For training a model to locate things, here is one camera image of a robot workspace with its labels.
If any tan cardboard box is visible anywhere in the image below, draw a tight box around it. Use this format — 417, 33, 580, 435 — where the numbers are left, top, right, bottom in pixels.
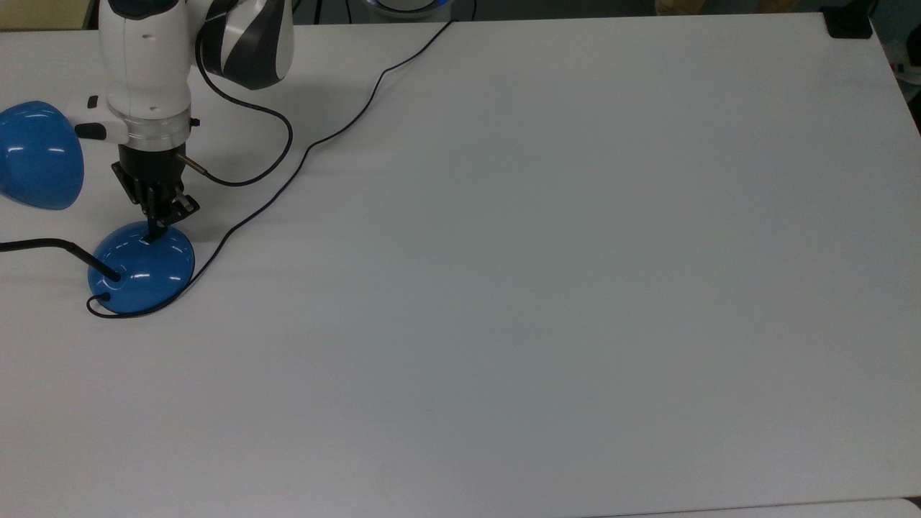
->
0, 0, 97, 31

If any robot base ring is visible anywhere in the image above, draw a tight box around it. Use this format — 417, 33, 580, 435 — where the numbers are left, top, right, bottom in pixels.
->
363, 0, 455, 17

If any blue desk lamp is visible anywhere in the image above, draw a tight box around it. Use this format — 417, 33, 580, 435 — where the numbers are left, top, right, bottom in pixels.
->
0, 100, 197, 317

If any black lamp power cable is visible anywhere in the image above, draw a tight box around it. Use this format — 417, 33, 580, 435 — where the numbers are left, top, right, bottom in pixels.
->
86, 19, 457, 320

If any black table clamp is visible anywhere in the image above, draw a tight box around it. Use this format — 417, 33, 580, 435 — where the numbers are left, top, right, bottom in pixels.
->
822, 6, 876, 40

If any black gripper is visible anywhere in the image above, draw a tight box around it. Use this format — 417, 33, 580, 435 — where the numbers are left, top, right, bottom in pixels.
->
111, 142, 201, 245

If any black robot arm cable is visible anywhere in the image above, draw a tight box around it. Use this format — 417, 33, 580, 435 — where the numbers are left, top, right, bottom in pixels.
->
176, 29, 294, 188

